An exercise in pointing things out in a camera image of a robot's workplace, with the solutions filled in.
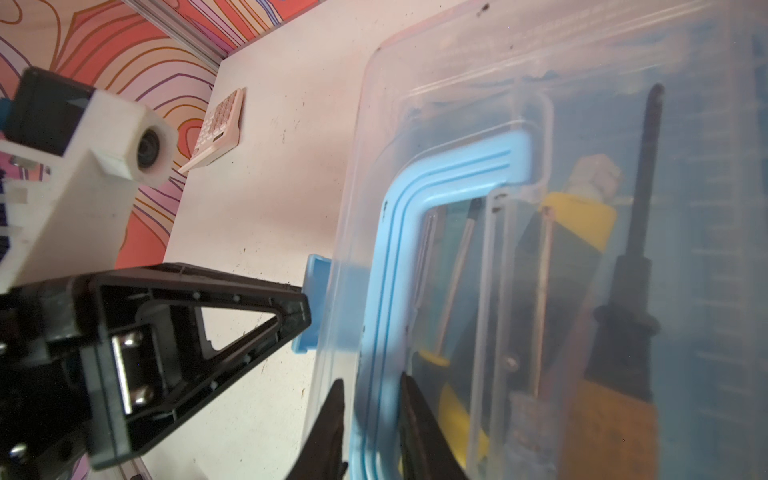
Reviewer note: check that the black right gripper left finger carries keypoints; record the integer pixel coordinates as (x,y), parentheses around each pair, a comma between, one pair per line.
(321,454)

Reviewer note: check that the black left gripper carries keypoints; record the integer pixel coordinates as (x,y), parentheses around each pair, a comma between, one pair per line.
(102,369)

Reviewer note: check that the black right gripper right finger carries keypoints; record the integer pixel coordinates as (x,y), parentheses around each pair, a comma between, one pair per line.
(425,452)

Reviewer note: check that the small yellow handled screwdriver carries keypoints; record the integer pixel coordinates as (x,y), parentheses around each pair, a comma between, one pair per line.
(445,317)

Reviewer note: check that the clear handled small screwdriver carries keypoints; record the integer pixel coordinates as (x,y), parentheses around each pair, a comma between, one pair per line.
(530,441)

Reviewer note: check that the yellow black utility knife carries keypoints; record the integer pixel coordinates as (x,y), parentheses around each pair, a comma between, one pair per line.
(553,265)

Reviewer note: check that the yellow black screwdriver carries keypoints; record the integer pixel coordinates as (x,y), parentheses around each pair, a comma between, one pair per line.
(612,430)

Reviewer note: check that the blue plastic tool box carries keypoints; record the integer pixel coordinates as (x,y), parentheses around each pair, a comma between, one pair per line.
(498,100)

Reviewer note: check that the white pink calculator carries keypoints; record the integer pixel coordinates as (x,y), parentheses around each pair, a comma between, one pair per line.
(220,132)

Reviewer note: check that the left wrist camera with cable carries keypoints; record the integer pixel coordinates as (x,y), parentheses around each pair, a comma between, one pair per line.
(96,149)

